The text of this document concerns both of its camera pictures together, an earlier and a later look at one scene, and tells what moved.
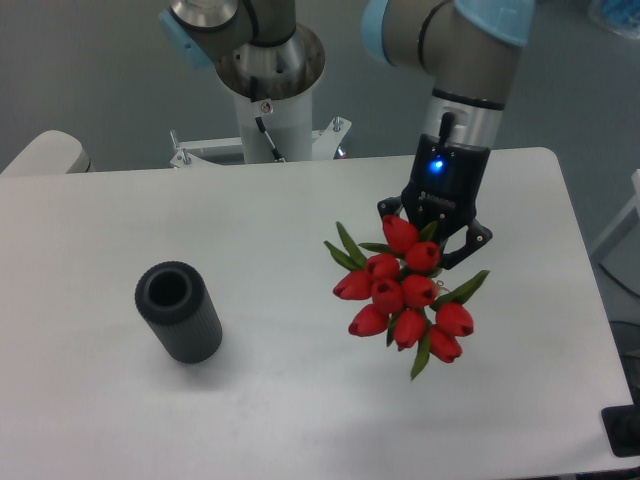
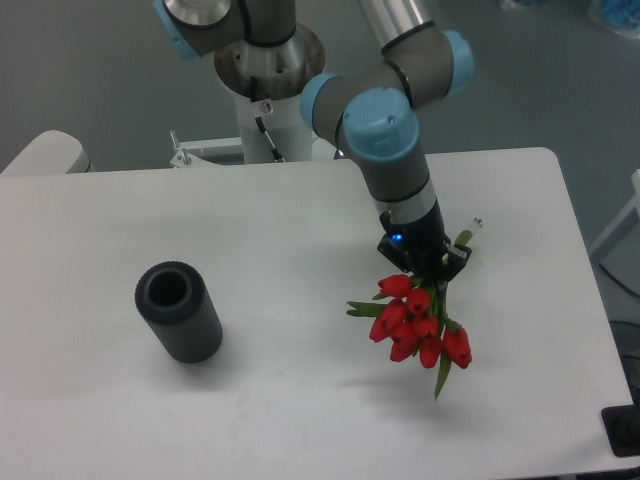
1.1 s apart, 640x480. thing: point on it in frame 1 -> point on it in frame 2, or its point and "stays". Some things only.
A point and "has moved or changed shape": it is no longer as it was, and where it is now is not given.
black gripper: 446,183 -> 422,246
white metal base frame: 325,144 stays
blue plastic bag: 623,16 stays
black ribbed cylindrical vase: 181,310 stays
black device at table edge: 621,426 stays
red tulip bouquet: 407,298 has moved or changed shape
